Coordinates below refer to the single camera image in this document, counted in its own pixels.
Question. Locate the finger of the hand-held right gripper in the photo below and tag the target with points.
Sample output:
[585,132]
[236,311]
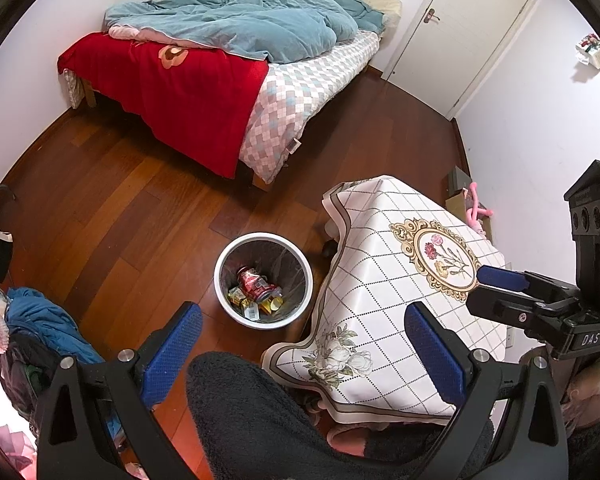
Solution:
[495,305]
[500,277]

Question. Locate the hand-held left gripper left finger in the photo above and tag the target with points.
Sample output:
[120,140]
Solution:
[172,355]

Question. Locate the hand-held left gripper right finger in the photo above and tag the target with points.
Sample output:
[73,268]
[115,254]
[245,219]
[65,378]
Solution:
[437,355]

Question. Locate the white round waste bin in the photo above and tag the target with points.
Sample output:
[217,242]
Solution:
[220,280]

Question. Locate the yellow red snack packet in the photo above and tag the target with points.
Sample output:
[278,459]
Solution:
[272,305]

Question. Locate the person's right forearm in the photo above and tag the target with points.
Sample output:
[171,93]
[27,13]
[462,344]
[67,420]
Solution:
[595,395]

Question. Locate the pink plush toy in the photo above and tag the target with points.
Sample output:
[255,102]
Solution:
[475,210]

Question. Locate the white dotted diamond tablecloth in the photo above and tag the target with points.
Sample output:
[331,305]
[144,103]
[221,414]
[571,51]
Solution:
[390,285]

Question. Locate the yellow carton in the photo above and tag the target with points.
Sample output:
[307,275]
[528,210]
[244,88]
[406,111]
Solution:
[240,297]

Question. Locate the dark grey fleece sleeve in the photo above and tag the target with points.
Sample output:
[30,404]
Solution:
[245,410]

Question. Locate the cardboard box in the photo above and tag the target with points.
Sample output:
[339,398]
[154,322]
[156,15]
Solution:
[457,182]

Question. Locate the crushed red can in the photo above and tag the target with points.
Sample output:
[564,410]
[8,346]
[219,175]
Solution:
[252,282]

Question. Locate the pink slipper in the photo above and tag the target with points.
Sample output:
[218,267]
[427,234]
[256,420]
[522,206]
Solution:
[347,442]

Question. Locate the black bin bag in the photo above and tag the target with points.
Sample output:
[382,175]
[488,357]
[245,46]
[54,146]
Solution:
[265,255]

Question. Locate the blue jacket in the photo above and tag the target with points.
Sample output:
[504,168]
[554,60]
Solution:
[40,320]

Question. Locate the dark round object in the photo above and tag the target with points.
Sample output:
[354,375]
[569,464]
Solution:
[328,248]

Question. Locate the dark grey clothes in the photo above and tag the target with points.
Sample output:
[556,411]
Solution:
[20,365]

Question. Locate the pink floral cloth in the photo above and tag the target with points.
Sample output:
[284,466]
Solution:
[5,445]

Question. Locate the white door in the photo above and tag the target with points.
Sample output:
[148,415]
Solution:
[460,35]

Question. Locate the red blanket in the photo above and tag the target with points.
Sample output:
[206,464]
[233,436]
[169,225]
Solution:
[180,95]

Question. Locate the checkered mattress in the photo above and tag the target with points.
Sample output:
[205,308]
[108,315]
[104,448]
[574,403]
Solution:
[290,110]

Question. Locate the teal pillow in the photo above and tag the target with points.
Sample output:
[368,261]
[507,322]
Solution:
[350,5]

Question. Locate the blue duvet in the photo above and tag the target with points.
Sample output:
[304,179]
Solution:
[260,25]

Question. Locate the white wall socket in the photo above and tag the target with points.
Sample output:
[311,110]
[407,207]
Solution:
[510,337]

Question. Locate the floral wall box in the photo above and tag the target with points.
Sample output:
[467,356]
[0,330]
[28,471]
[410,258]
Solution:
[592,52]

